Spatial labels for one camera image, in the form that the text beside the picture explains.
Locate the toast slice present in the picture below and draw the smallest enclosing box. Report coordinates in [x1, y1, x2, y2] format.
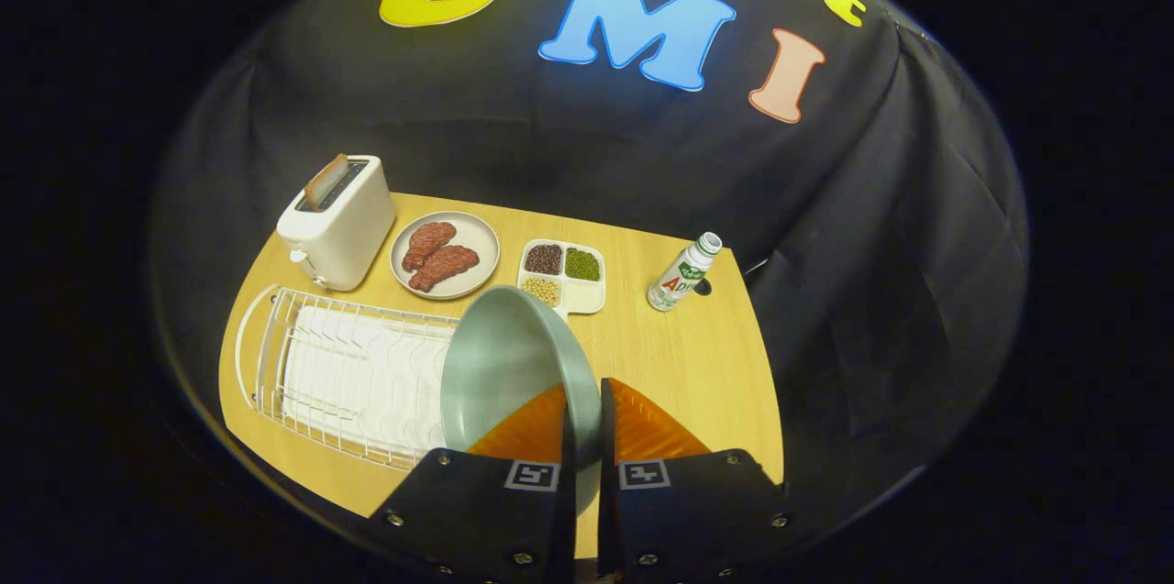
[304, 153, 350, 207]

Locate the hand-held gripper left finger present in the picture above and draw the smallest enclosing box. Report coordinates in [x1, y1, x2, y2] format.
[367, 382, 579, 584]

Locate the white toaster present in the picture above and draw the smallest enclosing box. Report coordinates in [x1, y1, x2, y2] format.
[276, 154, 397, 292]

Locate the white green drink bottle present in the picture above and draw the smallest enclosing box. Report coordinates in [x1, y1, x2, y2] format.
[647, 232, 724, 313]

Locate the pale green plate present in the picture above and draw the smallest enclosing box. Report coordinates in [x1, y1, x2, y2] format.
[440, 285, 604, 516]

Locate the white divided tray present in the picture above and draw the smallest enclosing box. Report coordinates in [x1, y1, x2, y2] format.
[518, 238, 607, 317]

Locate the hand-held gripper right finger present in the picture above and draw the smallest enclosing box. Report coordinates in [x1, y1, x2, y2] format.
[598, 377, 799, 584]

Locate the beige round plate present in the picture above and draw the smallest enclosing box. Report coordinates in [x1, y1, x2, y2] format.
[390, 211, 502, 302]

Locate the red meat slice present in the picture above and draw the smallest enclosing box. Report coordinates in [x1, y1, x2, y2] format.
[402, 222, 458, 272]
[408, 245, 481, 293]

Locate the metal wire dish rack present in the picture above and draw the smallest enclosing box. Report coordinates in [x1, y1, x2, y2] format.
[235, 285, 464, 472]

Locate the black backdrop cloth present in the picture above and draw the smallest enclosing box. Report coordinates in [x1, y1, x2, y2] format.
[151, 0, 1028, 548]

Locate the white drip tray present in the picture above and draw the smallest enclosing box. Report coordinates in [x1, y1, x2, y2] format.
[282, 304, 460, 461]

